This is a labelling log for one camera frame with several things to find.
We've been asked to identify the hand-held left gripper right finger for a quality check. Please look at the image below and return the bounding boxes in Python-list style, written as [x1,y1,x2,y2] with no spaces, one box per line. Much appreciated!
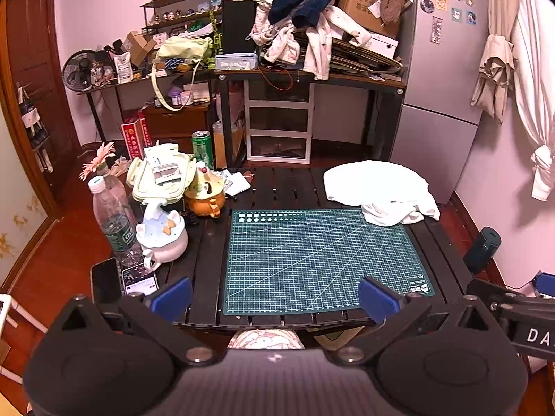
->
[330,276,500,367]

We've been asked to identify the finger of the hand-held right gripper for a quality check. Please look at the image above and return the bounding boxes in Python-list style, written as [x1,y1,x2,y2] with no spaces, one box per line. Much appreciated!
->
[467,278,541,309]

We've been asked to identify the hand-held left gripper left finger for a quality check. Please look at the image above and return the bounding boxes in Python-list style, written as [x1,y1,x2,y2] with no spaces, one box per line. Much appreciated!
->
[50,276,217,368]

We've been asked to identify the white t-shirt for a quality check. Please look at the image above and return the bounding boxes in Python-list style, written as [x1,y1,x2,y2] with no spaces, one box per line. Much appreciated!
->
[324,160,441,227]

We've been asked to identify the pile of clothes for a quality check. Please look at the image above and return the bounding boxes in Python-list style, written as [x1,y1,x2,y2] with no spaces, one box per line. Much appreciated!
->
[240,0,374,81]

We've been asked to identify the smartphone with lit screen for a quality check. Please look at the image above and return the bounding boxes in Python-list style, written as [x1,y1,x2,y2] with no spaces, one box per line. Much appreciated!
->
[121,263,159,298]

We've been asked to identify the black smartphone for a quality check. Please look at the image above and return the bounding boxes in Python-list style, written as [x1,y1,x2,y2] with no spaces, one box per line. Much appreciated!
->
[90,257,123,305]

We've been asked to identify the green cutting mat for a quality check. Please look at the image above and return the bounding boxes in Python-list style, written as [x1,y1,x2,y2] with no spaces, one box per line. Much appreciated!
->
[223,209,435,316]

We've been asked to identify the clear plastic water bottle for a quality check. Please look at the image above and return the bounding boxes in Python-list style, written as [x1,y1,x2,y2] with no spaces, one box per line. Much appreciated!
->
[88,176,145,269]

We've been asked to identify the person's patterned clothing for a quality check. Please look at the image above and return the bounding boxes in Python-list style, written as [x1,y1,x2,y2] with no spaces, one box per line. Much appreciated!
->
[227,328,305,350]

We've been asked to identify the orange ceramic figure pot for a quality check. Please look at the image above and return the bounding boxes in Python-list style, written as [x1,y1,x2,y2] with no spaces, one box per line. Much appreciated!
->
[184,162,227,218]

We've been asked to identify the stack of cream container lids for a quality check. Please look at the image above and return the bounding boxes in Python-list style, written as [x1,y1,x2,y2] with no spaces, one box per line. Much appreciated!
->
[129,141,197,204]

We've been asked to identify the white cards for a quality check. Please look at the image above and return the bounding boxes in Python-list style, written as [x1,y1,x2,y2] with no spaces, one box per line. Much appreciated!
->
[222,168,253,197]

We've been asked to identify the green drink can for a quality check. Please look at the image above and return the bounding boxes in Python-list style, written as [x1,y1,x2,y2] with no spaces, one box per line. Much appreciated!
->
[191,130,215,170]

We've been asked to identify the pink gerbera flower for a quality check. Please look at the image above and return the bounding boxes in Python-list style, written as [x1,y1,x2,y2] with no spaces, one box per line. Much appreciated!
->
[79,141,116,181]

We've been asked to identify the yellow cardboard box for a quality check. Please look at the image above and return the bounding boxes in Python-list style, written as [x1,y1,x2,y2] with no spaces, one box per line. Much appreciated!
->
[212,119,246,170]

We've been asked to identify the red box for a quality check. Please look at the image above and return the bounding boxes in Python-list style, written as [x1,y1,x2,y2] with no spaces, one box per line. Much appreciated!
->
[121,111,153,161]

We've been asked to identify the grey refrigerator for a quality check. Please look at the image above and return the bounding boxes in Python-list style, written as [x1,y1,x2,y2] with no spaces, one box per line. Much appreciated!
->
[389,0,492,205]

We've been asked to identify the brown wooden cabinet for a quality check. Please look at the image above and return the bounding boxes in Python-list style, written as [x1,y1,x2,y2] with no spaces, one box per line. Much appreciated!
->
[142,103,212,153]

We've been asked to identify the white drawer unit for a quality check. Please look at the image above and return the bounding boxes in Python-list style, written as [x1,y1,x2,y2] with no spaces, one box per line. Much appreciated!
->
[243,80,315,165]

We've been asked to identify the white curtain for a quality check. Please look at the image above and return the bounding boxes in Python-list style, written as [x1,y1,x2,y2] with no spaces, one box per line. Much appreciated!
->
[472,0,555,202]

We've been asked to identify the black metal desk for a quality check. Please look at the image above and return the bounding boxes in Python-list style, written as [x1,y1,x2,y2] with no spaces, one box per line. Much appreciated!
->
[212,68,407,171]

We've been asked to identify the beige knotted cloth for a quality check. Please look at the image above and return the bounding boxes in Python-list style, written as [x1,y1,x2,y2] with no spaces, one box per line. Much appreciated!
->
[470,32,517,124]

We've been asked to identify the hanging door organizer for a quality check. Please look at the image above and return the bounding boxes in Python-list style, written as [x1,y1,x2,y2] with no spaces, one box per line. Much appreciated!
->
[16,81,53,175]

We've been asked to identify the white pouch packet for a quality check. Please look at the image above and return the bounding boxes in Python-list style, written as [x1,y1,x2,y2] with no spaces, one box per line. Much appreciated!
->
[114,51,133,84]

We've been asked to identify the black desk fan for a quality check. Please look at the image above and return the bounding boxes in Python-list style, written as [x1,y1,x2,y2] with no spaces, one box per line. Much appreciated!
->
[61,49,99,93]

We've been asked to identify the light green bag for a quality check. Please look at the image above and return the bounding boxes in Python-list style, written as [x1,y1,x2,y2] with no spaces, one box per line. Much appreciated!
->
[150,35,214,110]

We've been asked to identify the white flat box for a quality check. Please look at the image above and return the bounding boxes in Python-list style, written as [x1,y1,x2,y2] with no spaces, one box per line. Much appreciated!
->
[342,30,400,60]

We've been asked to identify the brown wooden door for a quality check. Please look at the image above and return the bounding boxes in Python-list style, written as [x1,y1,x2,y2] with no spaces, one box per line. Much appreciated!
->
[0,0,84,223]

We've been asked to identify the group of fridge magnets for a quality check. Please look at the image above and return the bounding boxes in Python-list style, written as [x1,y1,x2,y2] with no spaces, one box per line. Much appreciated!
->
[420,0,480,45]

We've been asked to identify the shelf rack with figurines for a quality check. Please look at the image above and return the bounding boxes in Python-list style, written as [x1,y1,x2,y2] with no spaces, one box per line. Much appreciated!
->
[140,0,233,36]

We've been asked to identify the white rack frame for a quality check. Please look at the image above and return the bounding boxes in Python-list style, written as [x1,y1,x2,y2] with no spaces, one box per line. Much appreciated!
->
[0,294,49,384]

